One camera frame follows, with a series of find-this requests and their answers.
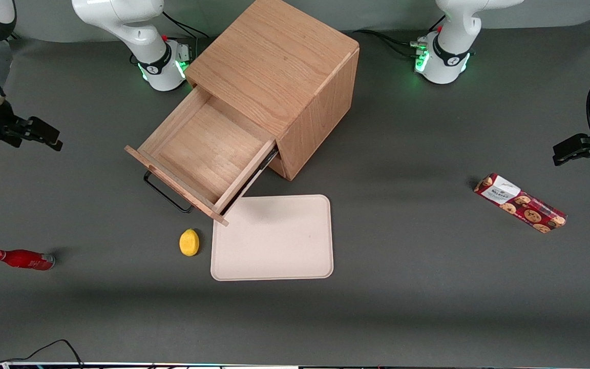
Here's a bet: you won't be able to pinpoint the wooden drawer cabinet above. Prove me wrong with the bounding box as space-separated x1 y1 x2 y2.
185 0 361 181

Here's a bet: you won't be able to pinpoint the red tartan cookie box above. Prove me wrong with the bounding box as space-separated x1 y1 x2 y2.
474 173 567 234

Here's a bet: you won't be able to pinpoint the red bottle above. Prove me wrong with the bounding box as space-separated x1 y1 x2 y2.
0 249 55 271

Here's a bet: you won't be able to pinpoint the yellow lemon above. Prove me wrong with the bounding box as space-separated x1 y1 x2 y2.
179 229 200 257

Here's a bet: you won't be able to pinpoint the beige rectangular tray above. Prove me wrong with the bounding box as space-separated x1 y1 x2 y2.
210 194 334 281

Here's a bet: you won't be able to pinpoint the black cable behind cabinet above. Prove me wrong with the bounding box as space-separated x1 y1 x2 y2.
162 6 208 39

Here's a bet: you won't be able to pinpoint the black cable at table edge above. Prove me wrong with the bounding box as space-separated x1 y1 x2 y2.
0 339 85 368

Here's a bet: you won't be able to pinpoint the black cables at arm base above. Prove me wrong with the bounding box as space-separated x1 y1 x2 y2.
354 29 429 59

